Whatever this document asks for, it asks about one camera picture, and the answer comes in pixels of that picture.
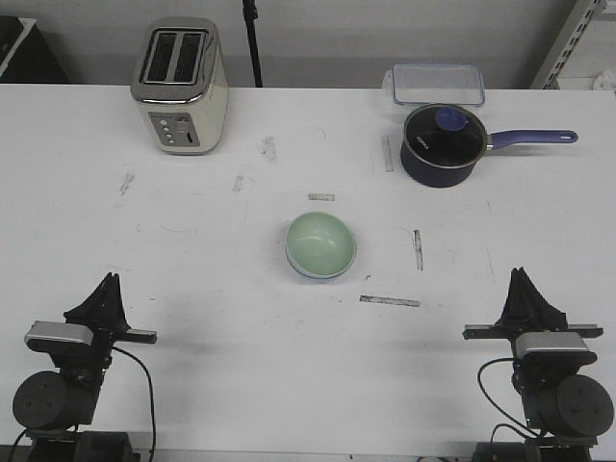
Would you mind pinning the green bowl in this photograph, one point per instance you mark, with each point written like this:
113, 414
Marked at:
318, 235

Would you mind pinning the blue bowl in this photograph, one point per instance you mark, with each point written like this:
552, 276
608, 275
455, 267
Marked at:
320, 270

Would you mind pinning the clear plastic food container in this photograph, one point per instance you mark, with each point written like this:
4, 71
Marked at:
423, 83

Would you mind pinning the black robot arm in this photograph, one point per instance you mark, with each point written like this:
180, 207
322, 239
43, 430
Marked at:
565, 411
56, 407

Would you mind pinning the white slotted shelf upright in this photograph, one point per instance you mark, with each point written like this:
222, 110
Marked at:
562, 49

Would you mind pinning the black tripod pole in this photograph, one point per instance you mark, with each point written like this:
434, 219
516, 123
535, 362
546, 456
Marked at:
250, 14

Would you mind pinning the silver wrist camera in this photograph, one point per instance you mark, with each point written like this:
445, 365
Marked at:
563, 350
58, 337

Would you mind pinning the cream two-slot toaster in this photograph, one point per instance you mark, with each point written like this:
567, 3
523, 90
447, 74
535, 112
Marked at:
180, 85

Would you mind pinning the dark blue saucepan with lid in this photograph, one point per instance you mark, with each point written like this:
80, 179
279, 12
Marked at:
442, 143

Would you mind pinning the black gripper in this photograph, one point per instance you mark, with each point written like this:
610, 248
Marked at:
523, 296
89, 367

